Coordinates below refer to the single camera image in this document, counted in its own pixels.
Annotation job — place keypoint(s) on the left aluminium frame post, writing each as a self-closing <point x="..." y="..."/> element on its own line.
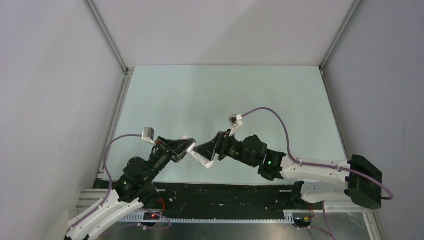
<point x="125" y="69"/>

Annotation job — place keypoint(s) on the right controller board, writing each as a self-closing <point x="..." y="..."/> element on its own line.
<point x="302" y="222"/>

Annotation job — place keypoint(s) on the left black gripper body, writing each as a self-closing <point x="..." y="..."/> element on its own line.
<point x="161" y="157"/>

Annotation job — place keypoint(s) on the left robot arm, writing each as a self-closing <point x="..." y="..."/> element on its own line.
<point x="133" y="190"/>

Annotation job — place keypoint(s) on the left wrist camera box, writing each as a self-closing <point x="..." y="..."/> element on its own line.
<point x="148" y="135"/>

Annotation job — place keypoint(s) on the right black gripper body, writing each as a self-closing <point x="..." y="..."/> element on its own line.
<point x="232" y="148"/>

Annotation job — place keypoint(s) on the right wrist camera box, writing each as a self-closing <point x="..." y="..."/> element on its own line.
<point x="235" y="121"/>

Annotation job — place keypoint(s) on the controller board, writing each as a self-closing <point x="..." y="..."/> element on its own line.
<point x="147" y="216"/>
<point x="302" y="222"/>

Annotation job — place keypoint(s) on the aluminium frame post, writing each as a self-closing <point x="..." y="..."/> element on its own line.
<point x="125" y="69"/>
<point x="340" y="33"/>

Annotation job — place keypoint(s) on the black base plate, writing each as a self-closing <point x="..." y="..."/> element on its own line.
<point x="186" y="201"/>

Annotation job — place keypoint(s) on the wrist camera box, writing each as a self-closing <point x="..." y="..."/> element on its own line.
<point x="235" y="121"/>
<point x="148" y="135"/>

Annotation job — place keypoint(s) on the right aluminium frame post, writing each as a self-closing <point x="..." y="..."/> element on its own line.
<point x="340" y="33"/>

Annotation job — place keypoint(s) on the aluminium frame rail front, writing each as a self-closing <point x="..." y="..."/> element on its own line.
<point x="88" y="197"/>

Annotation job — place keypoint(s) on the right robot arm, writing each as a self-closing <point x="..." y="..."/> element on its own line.
<point x="356" y="180"/>

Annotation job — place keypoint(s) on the white remote control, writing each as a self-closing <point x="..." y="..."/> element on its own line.
<point x="198" y="157"/>

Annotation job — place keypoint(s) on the left controller board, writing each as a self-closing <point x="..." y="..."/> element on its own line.
<point x="147" y="216"/>

